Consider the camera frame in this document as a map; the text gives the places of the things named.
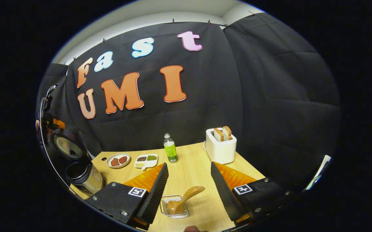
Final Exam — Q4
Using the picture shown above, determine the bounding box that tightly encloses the round white plate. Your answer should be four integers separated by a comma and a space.
106, 153, 131, 169

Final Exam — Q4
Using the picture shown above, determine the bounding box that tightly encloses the white board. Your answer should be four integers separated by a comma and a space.
304, 155, 332, 191

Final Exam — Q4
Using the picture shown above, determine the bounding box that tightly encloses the green label drink bottle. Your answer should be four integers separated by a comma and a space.
163, 133, 179, 163

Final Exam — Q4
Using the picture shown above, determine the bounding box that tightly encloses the silver black rice cooker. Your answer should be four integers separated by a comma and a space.
50, 128, 104, 196

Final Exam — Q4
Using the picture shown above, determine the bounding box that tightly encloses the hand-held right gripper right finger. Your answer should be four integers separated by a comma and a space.
210, 161, 297, 227

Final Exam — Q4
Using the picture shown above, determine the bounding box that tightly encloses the metal wire chopstick holder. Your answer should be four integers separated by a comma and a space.
159, 195, 190, 219

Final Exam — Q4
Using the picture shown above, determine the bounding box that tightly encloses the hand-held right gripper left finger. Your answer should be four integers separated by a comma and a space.
85, 162, 169, 230

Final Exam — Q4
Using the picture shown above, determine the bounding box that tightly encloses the wooden spoon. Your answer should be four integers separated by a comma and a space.
166, 186, 206, 215

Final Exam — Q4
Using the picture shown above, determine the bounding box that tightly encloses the white divided dish with beans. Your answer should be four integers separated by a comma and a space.
134, 154, 158, 170

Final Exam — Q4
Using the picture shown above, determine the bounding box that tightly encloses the white toaster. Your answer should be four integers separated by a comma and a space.
205, 128, 237, 165

